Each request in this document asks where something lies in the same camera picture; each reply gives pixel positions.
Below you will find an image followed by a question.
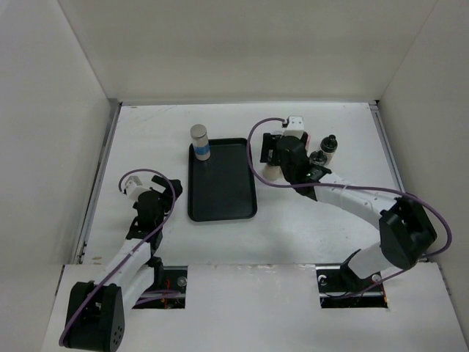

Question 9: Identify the blue label silver cap bottle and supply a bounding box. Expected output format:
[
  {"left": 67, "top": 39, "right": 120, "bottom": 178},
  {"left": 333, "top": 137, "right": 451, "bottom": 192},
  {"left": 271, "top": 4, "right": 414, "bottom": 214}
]
[{"left": 190, "top": 124, "right": 210, "bottom": 161}]

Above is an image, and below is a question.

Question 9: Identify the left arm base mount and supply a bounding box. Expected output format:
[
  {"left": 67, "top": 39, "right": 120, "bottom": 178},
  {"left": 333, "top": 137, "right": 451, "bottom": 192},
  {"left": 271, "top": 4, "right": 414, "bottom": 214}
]
[{"left": 133, "top": 266, "right": 188, "bottom": 309}]

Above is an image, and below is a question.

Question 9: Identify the black knob cap bottle rear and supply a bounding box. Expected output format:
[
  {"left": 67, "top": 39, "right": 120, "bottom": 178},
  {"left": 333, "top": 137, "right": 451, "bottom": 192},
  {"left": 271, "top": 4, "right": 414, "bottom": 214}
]
[{"left": 320, "top": 134, "right": 338, "bottom": 165}]

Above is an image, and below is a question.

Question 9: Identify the pink cap spice bottle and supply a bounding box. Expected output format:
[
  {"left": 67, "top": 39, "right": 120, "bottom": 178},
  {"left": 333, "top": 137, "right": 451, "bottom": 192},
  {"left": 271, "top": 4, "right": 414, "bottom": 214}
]
[{"left": 305, "top": 133, "right": 311, "bottom": 152}]

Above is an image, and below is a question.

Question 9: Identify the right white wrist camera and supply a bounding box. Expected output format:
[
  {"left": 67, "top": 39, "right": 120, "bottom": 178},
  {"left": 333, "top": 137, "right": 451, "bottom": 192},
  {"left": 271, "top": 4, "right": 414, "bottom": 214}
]
[{"left": 282, "top": 116, "right": 305, "bottom": 139}]

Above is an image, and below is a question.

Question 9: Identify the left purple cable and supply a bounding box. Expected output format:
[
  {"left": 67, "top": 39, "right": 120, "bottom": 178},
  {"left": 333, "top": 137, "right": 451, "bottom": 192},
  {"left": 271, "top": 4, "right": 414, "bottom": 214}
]
[{"left": 58, "top": 168, "right": 180, "bottom": 348}]

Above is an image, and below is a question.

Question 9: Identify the black knob cap bottle front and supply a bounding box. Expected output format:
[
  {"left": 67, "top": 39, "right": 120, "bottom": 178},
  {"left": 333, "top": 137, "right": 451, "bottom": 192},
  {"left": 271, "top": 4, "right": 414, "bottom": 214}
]
[{"left": 309, "top": 150, "right": 328, "bottom": 166}]

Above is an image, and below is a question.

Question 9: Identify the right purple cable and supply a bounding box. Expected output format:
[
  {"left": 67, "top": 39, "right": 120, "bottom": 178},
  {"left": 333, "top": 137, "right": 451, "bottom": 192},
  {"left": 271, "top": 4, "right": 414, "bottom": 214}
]
[{"left": 246, "top": 117, "right": 454, "bottom": 296}]

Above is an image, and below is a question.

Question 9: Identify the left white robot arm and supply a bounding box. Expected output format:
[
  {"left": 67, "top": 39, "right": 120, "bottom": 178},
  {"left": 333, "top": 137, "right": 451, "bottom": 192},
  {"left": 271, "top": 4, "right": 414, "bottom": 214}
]
[{"left": 59, "top": 172, "right": 184, "bottom": 351}]

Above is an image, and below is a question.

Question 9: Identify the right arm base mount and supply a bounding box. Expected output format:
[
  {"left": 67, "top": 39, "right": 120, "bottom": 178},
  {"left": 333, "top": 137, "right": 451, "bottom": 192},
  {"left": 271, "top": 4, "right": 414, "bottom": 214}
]
[{"left": 316, "top": 265, "right": 388, "bottom": 309}]

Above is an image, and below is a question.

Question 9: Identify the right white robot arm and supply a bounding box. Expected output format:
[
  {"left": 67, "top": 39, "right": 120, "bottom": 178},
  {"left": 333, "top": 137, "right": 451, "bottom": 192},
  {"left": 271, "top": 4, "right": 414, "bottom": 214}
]
[{"left": 260, "top": 133, "right": 437, "bottom": 290}]

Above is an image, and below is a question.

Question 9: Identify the black knob cap bottle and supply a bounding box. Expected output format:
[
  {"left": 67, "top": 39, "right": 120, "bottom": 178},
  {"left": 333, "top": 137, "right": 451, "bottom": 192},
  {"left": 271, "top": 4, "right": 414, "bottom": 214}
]
[
  {"left": 309, "top": 150, "right": 328, "bottom": 166},
  {"left": 320, "top": 134, "right": 338, "bottom": 165}
]

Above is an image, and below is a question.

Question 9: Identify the clear dome cap spice bottle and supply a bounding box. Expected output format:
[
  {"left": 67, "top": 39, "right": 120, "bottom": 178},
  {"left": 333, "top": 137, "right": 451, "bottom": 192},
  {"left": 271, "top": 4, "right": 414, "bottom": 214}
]
[{"left": 262, "top": 164, "right": 283, "bottom": 182}]

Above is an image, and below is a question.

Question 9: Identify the black rectangular plastic tray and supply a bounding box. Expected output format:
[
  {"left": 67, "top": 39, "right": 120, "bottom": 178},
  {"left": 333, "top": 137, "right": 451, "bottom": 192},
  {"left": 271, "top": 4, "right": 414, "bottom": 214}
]
[{"left": 187, "top": 138, "right": 257, "bottom": 222}]

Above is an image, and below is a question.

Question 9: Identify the purple cable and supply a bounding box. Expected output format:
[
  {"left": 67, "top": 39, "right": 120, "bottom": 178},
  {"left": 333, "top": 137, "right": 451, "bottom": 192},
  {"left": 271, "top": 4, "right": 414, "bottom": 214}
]
[
  {"left": 58, "top": 168, "right": 180, "bottom": 348},
  {"left": 246, "top": 117, "right": 454, "bottom": 296}
]

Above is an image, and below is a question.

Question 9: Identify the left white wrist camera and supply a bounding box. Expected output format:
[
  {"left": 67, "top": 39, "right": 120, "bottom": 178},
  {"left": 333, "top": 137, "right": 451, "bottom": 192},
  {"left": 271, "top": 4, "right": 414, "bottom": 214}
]
[{"left": 123, "top": 175, "right": 147, "bottom": 201}]

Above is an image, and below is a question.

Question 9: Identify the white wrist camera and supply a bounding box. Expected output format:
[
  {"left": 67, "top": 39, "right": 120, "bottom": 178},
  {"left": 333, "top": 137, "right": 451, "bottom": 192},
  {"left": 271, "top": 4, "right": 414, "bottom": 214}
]
[
  {"left": 123, "top": 175, "right": 147, "bottom": 201},
  {"left": 282, "top": 116, "right": 305, "bottom": 139}
]

